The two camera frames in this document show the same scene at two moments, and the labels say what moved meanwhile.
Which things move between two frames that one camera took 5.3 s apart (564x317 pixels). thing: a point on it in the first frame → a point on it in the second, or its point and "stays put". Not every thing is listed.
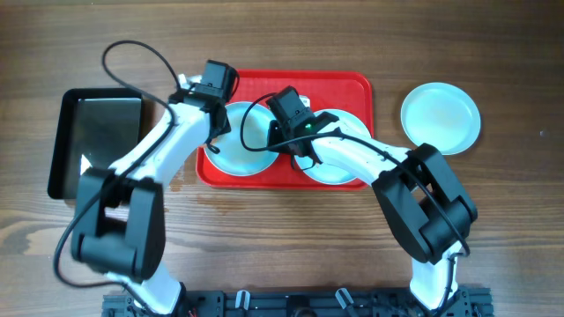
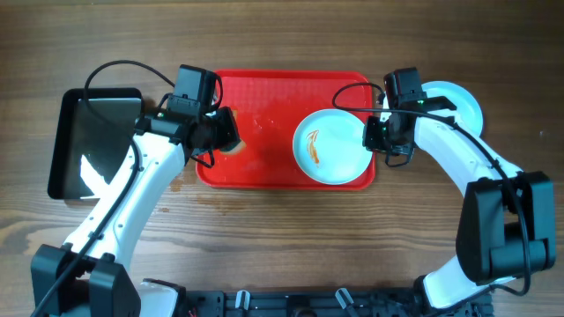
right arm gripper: x=275 y=143 → x=371 y=140
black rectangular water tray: x=95 y=128 stays put
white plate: x=244 y=149 → x=467 y=112
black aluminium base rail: x=306 y=302 stays put
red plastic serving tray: x=325 y=91 stays put
